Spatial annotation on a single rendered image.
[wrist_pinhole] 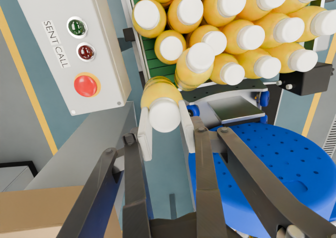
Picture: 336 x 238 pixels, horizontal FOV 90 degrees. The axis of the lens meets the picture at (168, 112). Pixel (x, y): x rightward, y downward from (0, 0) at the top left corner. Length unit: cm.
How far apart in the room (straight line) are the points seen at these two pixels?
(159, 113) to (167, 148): 153
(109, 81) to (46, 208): 41
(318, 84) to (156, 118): 45
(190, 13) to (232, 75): 13
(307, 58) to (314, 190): 23
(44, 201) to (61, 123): 122
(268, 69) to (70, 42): 34
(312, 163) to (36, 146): 199
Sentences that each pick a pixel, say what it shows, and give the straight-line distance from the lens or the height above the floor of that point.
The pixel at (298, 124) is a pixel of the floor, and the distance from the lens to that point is 211.
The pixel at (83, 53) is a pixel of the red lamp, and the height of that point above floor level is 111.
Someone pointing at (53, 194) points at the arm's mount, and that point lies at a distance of 63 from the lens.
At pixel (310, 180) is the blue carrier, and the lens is 40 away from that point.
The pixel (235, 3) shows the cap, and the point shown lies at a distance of 33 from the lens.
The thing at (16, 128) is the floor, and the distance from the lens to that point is 203.
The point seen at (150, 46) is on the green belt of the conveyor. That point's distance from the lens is 49.
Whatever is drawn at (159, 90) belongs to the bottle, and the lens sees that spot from 23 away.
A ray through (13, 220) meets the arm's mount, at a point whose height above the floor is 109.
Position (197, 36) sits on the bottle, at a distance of 35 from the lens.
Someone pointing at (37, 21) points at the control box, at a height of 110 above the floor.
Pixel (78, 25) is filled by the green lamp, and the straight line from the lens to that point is 30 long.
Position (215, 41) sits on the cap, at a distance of 32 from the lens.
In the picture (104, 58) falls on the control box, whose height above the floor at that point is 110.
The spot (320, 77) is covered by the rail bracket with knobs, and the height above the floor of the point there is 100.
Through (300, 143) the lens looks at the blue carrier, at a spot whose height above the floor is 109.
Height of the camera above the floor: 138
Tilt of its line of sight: 65 degrees down
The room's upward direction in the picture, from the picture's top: 172 degrees clockwise
